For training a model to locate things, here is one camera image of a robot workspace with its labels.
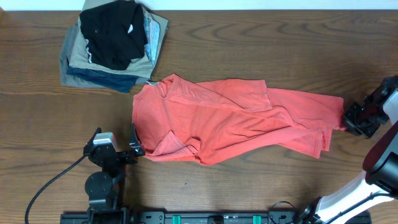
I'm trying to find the light blue folded garment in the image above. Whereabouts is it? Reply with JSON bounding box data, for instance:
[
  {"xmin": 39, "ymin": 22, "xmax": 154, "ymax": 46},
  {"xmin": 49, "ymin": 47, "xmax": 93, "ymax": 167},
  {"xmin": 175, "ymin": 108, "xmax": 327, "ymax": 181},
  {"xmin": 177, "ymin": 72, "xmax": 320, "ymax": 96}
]
[{"xmin": 144, "ymin": 16, "xmax": 160, "ymax": 66}]

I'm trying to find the dark blue folded garment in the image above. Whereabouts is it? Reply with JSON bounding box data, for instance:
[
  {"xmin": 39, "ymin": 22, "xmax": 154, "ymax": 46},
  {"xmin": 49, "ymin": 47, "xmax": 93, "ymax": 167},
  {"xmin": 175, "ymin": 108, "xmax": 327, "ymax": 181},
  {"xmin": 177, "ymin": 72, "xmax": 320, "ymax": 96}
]
[{"xmin": 67, "ymin": 66, "xmax": 139, "ymax": 93}]

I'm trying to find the coral red t-shirt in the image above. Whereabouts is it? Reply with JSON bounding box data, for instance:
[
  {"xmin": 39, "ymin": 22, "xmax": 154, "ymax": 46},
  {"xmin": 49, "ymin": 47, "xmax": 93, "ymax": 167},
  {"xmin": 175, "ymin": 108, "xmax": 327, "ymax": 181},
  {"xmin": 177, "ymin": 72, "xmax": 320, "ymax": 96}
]
[{"xmin": 132, "ymin": 74, "xmax": 344, "ymax": 165}]

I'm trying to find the khaki folded garment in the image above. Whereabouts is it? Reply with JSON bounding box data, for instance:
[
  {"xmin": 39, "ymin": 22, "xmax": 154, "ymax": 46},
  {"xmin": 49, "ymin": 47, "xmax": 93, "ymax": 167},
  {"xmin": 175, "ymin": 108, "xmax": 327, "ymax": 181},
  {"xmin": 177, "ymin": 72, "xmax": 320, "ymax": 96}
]
[{"xmin": 69, "ymin": 0, "xmax": 168, "ymax": 79}]

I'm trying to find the grey folded garment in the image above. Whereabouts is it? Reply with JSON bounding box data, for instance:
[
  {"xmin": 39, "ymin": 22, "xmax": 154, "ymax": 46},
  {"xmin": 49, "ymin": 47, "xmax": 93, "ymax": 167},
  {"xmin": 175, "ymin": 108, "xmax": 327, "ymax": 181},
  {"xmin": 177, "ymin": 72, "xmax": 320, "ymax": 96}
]
[{"xmin": 60, "ymin": 24, "xmax": 154, "ymax": 88}]

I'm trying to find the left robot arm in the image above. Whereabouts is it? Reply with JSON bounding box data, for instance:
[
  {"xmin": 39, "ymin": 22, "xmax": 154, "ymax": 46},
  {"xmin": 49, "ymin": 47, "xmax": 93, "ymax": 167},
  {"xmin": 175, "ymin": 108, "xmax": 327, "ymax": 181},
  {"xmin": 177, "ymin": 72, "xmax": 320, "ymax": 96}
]
[{"xmin": 83, "ymin": 124, "xmax": 145, "ymax": 223}]

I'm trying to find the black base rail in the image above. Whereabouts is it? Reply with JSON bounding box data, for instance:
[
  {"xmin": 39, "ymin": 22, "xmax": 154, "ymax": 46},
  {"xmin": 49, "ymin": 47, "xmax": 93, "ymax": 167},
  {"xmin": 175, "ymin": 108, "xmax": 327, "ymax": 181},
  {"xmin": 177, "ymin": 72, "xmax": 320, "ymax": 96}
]
[{"xmin": 60, "ymin": 210, "xmax": 373, "ymax": 224}]

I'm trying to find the black looped cable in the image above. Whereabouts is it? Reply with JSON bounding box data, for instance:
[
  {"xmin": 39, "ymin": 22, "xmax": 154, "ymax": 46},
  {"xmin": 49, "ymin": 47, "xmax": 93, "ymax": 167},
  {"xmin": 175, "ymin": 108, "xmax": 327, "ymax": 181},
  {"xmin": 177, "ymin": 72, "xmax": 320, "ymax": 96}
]
[{"xmin": 269, "ymin": 200, "xmax": 296, "ymax": 224}]

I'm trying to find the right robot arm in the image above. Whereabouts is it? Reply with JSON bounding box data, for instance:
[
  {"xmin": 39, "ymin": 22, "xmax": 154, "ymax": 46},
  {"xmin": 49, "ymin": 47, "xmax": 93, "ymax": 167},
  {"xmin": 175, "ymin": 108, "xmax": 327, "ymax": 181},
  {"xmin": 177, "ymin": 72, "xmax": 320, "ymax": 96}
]
[{"xmin": 295, "ymin": 77, "xmax": 397, "ymax": 224}]

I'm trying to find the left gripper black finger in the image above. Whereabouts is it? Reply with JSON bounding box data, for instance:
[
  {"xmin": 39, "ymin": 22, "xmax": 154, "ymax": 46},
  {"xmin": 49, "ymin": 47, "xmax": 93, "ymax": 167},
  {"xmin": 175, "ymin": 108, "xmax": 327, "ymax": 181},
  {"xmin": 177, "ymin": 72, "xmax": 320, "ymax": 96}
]
[
  {"xmin": 88, "ymin": 127, "xmax": 101, "ymax": 145},
  {"xmin": 129, "ymin": 123, "xmax": 146, "ymax": 157}
]

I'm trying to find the black folded shirt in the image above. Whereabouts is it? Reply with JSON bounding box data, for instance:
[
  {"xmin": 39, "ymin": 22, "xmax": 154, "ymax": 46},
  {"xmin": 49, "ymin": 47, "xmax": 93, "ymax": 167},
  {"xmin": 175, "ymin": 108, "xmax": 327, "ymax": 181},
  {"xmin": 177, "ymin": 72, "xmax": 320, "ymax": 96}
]
[{"xmin": 80, "ymin": 1, "xmax": 147, "ymax": 70}]

